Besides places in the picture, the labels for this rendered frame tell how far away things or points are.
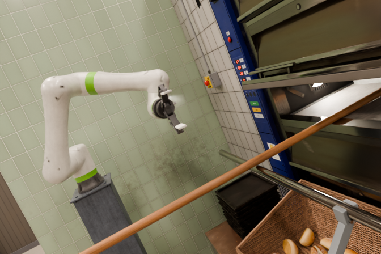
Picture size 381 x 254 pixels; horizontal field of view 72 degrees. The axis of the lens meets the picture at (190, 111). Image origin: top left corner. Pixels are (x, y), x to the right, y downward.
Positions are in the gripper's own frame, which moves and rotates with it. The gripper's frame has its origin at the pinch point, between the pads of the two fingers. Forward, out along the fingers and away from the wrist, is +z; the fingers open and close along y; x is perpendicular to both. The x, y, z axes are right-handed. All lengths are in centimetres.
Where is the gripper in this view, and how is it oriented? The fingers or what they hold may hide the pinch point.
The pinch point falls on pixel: (174, 109)
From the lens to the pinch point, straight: 93.6
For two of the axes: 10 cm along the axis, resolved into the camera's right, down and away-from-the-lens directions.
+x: -8.8, 4.0, -2.5
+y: 3.8, 9.1, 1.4
